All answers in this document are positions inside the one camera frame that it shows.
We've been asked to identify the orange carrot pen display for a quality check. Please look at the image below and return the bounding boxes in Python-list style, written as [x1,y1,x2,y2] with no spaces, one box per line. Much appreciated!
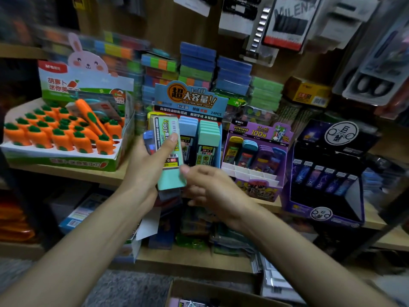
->
[0,32,136,172]

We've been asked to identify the brown cardboard box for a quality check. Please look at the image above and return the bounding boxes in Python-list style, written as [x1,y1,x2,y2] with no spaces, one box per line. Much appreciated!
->
[165,278,291,307]

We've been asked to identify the person's left forearm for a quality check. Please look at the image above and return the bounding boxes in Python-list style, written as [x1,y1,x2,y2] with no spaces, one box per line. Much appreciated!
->
[0,188,154,307]

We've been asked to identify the yellow carton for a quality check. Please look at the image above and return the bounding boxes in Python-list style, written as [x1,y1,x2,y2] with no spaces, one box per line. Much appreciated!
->
[283,76,332,108]

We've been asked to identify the wooden shelf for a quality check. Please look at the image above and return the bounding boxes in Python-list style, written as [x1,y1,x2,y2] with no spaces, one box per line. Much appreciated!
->
[0,0,409,279]

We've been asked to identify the blue display box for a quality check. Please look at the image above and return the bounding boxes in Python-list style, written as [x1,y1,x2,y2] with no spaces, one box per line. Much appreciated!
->
[147,81,230,171]

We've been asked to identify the black and white display box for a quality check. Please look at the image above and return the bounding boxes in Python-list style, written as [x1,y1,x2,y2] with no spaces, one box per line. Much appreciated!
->
[281,120,379,228]

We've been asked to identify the black red hanging package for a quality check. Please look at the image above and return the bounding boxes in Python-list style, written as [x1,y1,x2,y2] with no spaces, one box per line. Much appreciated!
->
[263,0,320,52]

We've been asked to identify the stack of blue packets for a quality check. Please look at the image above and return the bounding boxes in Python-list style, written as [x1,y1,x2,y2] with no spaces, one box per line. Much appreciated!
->
[179,41,253,96]

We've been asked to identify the hanging white blister package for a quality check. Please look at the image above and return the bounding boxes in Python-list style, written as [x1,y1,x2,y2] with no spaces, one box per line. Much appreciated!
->
[342,0,409,106]

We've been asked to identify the stack of white packets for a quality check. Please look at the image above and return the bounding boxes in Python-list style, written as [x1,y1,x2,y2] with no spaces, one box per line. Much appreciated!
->
[256,252,308,304]

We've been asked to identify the heap of green teal packs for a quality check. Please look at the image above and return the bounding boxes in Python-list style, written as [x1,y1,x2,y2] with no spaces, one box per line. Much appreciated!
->
[176,208,256,256]

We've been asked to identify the person's left hand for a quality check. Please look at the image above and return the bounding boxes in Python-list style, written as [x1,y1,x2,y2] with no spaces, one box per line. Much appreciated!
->
[118,132,183,211]

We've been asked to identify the stack of multicoloured packets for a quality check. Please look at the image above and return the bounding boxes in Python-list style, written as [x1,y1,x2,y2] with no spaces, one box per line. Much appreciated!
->
[38,25,180,87]

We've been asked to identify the person's right hand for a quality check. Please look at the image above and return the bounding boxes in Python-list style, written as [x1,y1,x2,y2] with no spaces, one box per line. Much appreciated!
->
[180,165,256,231]

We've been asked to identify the stack of green packets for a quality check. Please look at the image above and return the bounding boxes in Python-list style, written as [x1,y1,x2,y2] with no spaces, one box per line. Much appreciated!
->
[249,76,285,113]

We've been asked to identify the purple display box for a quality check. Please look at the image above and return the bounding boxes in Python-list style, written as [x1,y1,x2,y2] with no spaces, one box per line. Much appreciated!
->
[220,121,295,202]

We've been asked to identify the orange folders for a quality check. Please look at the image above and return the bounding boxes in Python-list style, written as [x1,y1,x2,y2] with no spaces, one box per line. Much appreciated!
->
[0,201,36,243]

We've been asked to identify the person's right forearm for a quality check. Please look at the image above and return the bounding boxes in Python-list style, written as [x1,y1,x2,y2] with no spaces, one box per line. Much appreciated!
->
[236,204,397,307]

